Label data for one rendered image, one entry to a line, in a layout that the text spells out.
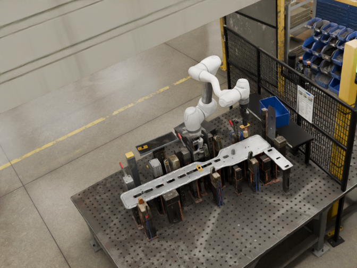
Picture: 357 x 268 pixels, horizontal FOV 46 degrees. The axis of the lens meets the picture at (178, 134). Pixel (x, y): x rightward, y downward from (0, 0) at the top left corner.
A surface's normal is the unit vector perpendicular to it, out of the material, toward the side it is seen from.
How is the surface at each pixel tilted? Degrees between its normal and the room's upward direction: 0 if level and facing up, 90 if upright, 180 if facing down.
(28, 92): 90
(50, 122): 0
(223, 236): 0
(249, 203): 0
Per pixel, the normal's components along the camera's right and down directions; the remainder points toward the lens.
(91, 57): 0.56, 0.46
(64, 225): -0.14, -0.77
